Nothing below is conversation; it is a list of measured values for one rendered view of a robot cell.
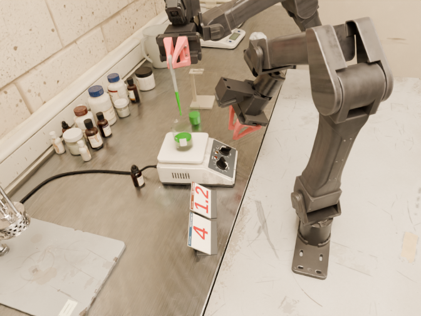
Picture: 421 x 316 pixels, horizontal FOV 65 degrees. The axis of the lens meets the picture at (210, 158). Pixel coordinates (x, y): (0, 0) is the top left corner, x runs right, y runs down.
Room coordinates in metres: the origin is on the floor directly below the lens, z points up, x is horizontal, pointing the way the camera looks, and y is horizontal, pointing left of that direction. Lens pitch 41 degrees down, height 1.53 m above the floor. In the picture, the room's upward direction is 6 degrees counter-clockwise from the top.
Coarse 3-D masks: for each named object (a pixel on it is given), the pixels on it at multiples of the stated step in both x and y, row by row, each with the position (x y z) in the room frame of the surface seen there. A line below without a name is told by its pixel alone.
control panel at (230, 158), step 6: (216, 144) 0.72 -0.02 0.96; (222, 144) 0.73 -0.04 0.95; (216, 150) 0.69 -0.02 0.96; (234, 150) 0.72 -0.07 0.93; (210, 156) 0.67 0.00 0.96; (222, 156) 0.68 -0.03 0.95; (228, 156) 0.69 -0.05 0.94; (234, 156) 0.70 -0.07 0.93; (210, 162) 0.64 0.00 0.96; (228, 162) 0.66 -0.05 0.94; (234, 162) 0.67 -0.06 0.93; (210, 168) 0.62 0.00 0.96; (216, 168) 0.63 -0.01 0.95; (228, 168) 0.64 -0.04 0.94; (228, 174) 0.62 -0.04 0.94
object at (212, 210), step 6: (210, 192) 0.59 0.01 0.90; (216, 192) 0.59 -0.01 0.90; (210, 198) 0.57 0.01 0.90; (216, 198) 0.57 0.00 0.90; (210, 204) 0.55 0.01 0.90; (216, 204) 0.55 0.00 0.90; (192, 210) 0.52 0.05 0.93; (210, 210) 0.54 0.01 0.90; (216, 210) 0.53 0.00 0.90; (204, 216) 0.52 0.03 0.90; (210, 216) 0.52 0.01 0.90; (216, 216) 0.51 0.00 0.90
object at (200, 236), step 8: (192, 224) 0.47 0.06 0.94; (200, 224) 0.48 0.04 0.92; (208, 224) 0.49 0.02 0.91; (192, 232) 0.45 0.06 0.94; (200, 232) 0.46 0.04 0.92; (208, 232) 0.47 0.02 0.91; (192, 240) 0.43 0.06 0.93; (200, 240) 0.44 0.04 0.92; (208, 240) 0.45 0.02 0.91; (200, 248) 0.42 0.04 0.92; (208, 248) 0.42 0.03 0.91
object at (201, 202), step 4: (196, 184) 0.60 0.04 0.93; (196, 188) 0.59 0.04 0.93; (200, 188) 0.59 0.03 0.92; (204, 188) 0.60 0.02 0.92; (196, 192) 0.57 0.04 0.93; (200, 192) 0.58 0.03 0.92; (204, 192) 0.58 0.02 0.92; (208, 192) 0.59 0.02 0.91; (196, 196) 0.56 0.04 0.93; (200, 196) 0.57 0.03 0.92; (204, 196) 0.57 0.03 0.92; (208, 196) 0.58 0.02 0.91; (196, 200) 0.55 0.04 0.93; (200, 200) 0.55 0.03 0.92; (204, 200) 0.56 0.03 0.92; (208, 200) 0.56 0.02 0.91; (196, 204) 0.53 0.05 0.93; (200, 204) 0.54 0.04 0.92; (204, 204) 0.54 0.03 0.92; (208, 204) 0.55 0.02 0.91; (196, 208) 0.52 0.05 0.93; (200, 208) 0.53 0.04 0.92; (204, 208) 0.53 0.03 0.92; (208, 208) 0.54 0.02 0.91; (200, 212) 0.52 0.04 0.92; (204, 212) 0.52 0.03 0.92; (208, 212) 0.53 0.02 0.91
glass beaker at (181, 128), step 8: (176, 120) 0.72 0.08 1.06; (184, 120) 0.71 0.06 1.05; (176, 128) 0.71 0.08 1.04; (184, 128) 0.67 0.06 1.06; (176, 136) 0.67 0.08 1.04; (184, 136) 0.67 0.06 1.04; (176, 144) 0.67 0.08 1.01; (184, 144) 0.66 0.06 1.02; (192, 144) 0.68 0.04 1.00; (184, 152) 0.66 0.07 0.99
